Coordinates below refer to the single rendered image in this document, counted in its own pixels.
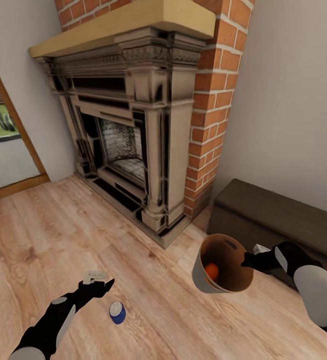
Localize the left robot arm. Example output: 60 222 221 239
7 271 115 360

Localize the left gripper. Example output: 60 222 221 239
78 278 115 305

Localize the trash can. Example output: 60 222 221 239
192 234 254 294

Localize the can of soda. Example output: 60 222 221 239
109 300 126 324
204 262 219 282

